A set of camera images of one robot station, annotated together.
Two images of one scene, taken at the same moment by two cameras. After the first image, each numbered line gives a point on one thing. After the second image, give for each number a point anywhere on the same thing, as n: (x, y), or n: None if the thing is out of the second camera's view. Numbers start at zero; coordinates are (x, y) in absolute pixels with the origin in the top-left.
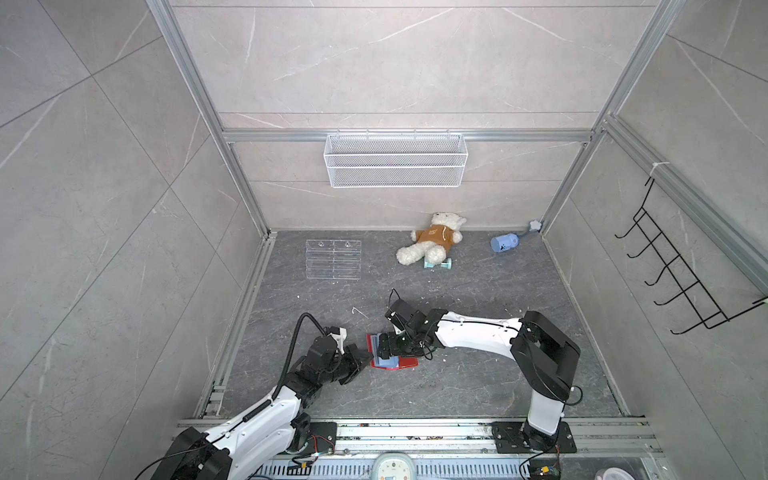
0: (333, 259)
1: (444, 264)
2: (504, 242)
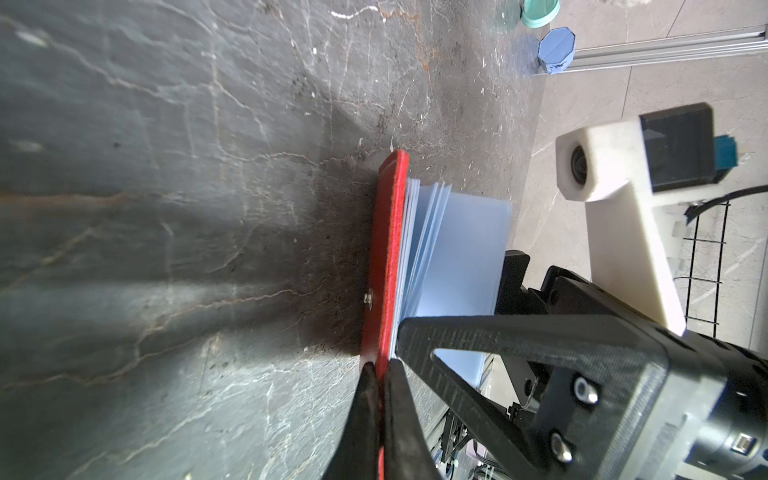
0: None
1: (539, 13)
2: (556, 50)
